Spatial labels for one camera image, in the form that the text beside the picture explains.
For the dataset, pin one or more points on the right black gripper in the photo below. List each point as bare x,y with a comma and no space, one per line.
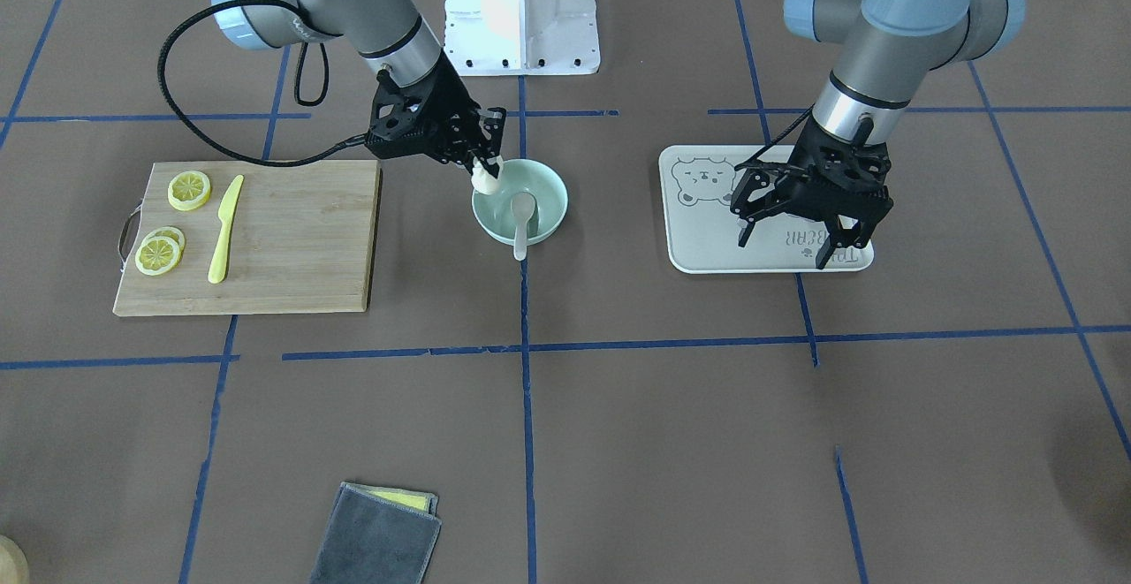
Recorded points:
447,100

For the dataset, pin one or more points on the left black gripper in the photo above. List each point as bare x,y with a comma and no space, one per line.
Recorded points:
762,191

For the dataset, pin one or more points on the white steamed bun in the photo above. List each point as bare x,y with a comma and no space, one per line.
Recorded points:
485,175

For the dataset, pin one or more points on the white ceramic spoon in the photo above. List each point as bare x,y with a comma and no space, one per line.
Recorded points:
523,206

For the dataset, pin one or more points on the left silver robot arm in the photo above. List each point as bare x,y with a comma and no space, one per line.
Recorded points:
888,47

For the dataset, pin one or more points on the light green ceramic bowl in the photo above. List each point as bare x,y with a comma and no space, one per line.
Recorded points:
493,213

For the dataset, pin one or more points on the white rectangular tray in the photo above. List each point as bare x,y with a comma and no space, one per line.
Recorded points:
702,233

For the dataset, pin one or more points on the wooden cutting board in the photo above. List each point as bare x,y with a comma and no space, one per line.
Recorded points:
302,242

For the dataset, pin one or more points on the yellow plastic knife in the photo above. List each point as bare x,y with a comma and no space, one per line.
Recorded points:
219,262

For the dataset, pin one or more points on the upper yellow lemon slice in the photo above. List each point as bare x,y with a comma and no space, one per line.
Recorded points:
189,190

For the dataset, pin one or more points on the yellow lemon slice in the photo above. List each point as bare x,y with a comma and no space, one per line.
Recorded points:
189,190
169,232
157,255

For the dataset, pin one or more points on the lower yellow lemon slice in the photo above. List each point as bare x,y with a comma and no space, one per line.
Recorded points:
169,232

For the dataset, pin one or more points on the grey yellow sponge cloth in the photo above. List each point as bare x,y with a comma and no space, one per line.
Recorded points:
377,535

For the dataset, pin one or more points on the wooden mug tree stand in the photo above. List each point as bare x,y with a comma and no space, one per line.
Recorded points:
14,566

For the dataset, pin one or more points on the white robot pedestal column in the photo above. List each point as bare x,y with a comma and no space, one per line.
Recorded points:
495,38

